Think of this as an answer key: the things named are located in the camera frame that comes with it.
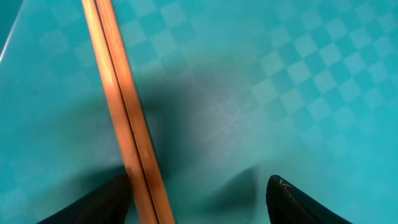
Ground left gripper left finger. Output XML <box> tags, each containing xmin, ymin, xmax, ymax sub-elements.
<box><xmin>39</xmin><ymin>173</ymin><xmax>132</xmax><ymax>224</ymax></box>

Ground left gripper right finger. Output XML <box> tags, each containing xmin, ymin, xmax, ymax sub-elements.
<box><xmin>266</xmin><ymin>175</ymin><xmax>351</xmax><ymax>224</ymax></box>

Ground short-looking wooden chopstick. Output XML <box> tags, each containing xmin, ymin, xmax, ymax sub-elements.
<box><xmin>97</xmin><ymin>0</ymin><xmax>175</xmax><ymax>224</ymax></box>

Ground long wooden chopstick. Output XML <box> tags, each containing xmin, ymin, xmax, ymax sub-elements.
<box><xmin>82</xmin><ymin>0</ymin><xmax>158</xmax><ymax>224</ymax></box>

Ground teal plastic serving tray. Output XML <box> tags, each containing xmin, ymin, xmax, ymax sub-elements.
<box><xmin>1</xmin><ymin>0</ymin><xmax>397</xmax><ymax>223</ymax></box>

